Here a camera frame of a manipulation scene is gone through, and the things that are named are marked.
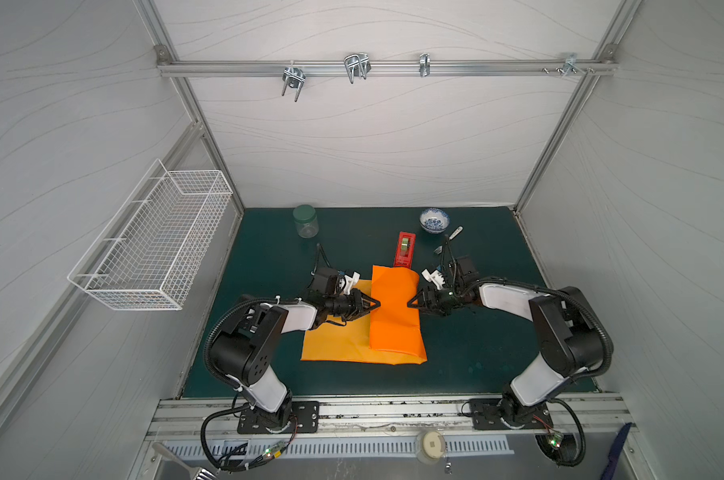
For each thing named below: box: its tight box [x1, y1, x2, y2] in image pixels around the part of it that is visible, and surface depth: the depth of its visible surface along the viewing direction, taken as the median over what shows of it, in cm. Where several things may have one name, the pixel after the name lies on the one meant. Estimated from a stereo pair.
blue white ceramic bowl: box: [419, 208, 451, 234], surface depth 117 cm
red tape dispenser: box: [394, 231, 417, 269], surface depth 103 cm
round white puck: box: [416, 431, 446, 464], surface depth 62 cm
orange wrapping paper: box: [301, 265, 428, 366], surface depth 86 cm
